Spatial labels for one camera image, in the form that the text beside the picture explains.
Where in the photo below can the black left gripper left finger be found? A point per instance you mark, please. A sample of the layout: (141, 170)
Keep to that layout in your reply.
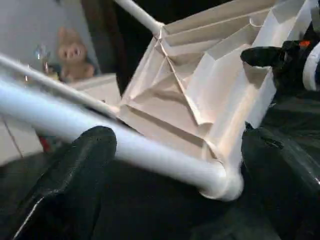
(75, 187)

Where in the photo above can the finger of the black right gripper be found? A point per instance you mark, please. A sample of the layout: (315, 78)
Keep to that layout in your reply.
(260, 56)

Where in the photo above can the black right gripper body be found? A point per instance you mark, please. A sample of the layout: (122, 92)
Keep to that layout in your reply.
(292, 60)

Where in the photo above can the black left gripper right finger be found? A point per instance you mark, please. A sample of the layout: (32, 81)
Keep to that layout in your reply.
(282, 187)

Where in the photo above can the white plastic table top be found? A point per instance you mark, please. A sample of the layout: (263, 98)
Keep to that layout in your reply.
(175, 100)

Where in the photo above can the black mat cover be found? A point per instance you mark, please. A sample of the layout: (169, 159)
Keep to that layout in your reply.
(162, 217)

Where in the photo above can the white glass door cabinet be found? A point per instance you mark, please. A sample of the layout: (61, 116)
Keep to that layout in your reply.
(100, 87)

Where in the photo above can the beige plush toy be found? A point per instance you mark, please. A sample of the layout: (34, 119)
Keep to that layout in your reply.
(73, 55)

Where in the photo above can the clear glass ornament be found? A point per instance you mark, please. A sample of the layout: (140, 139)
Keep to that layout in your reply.
(41, 53)

